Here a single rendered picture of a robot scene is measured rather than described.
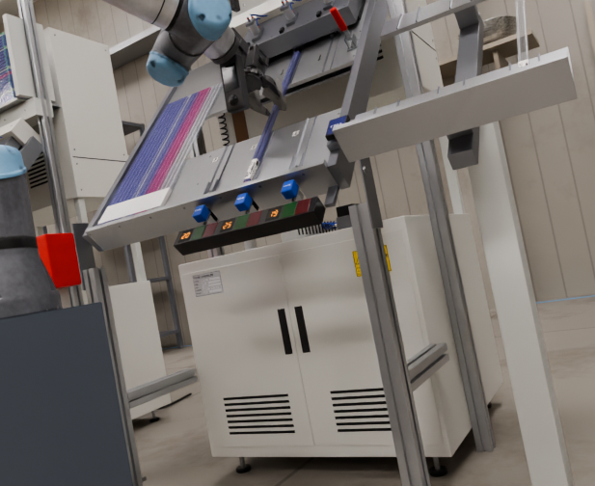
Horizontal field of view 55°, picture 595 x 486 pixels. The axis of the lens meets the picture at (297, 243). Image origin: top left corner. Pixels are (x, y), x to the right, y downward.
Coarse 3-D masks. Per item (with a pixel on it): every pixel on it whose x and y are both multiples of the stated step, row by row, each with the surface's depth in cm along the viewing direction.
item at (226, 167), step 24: (312, 120) 123; (240, 144) 132; (288, 144) 121; (312, 144) 116; (192, 168) 137; (216, 168) 130; (240, 168) 125; (264, 168) 120; (288, 168) 115; (192, 192) 129
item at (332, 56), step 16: (368, 0) 149; (304, 48) 150; (320, 48) 145; (336, 48) 140; (208, 64) 179; (272, 64) 154; (288, 64) 148; (304, 64) 144; (320, 64) 139; (336, 64) 135; (352, 64) 132; (192, 80) 177; (208, 80) 170; (304, 80) 138; (320, 80) 143; (176, 96) 174; (224, 96) 156; (224, 112) 151
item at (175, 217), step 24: (312, 168) 107; (216, 192) 119; (240, 192) 116; (264, 192) 115; (312, 192) 112; (144, 216) 129; (168, 216) 127; (216, 216) 124; (96, 240) 140; (120, 240) 138
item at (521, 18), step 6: (516, 0) 99; (522, 0) 98; (516, 6) 98; (522, 6) 96; (516, 12) 96; (522, 12) 95; (516, 18) 94; (522, 18) 93; (522, 24) 92; (522, 30) 91; (522, 36) 89; (522, 42) 88; (522, 48) 87; (522, 54) 85; (522, 60) 84; (528, 60) 85
